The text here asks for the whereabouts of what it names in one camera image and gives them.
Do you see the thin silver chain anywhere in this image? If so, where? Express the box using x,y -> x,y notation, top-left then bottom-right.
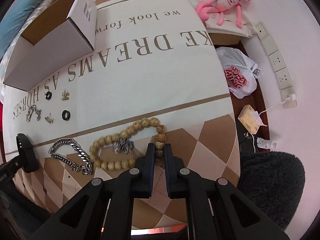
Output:
25,104 -> 42,123

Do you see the white charger plug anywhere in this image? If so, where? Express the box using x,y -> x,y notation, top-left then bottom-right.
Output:
287,94 -> 297,101

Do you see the silver curb chain bracelet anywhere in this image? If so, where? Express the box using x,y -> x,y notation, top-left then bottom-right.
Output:
48,138 -> 94,176

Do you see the gold earring pair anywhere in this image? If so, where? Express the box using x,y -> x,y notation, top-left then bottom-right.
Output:
61,89 -> 70,101

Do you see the light blue quilt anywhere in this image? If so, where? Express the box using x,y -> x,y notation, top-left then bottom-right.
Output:
1,0 -> 43,58

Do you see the white charger cable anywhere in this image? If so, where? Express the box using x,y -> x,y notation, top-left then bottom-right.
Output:
246,99 -> 291,153

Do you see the white canvas bag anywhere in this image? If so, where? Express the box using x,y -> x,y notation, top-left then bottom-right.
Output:
188,0 -> 257,38

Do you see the wooden bead bracelet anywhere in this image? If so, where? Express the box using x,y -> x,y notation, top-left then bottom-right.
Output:
89,116 -> 167,171

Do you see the printed checkered tablecloth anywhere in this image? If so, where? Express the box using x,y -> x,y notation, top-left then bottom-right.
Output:
3,0 -> 240,231

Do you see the white power strip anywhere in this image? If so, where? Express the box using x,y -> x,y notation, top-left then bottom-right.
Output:
255,22 -> 297,108

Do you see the white cardboard box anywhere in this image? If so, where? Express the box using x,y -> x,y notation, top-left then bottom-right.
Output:
3,0 -> 97,91

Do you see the pink panther plush toy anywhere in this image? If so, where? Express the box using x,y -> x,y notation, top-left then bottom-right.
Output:
195,0 -> 250,29

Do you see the white plastic shopping bag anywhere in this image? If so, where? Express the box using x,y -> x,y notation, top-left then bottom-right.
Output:
216,47 -> 260,99

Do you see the black smart watch band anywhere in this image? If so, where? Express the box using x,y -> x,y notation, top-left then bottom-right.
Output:
16,133 -> 39,173

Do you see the dark fluffy stool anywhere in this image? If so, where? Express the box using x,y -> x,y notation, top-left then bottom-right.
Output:
237,151 -> 305,230

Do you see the small silver earring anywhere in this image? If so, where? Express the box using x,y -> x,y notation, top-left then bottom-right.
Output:
44,113 -> 54,124

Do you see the small yellow box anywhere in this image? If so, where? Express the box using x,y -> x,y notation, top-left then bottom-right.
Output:
238,105 -> 264,134

